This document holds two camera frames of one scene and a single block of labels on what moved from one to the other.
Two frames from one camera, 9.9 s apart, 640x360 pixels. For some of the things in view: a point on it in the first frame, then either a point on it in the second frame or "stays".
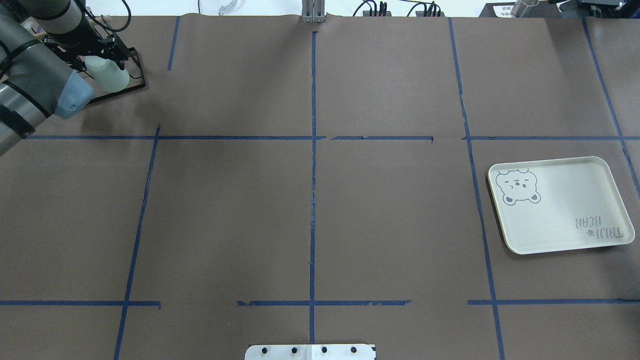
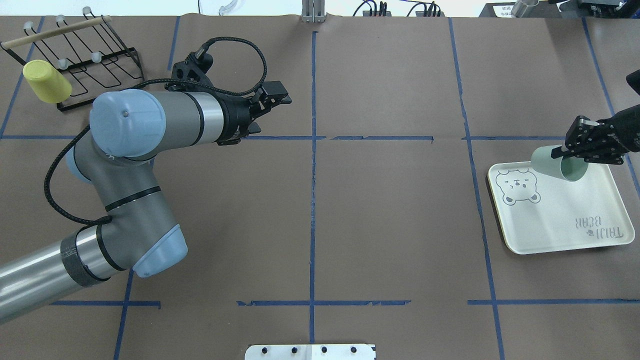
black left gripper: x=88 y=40 → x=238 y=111
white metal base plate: x=311 y=352 stays
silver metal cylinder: x=520 y=7 stays
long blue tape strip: x=313 y=264 stays
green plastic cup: x=107 y=74 → x=569 y=168
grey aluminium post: x=313 y=11 stays
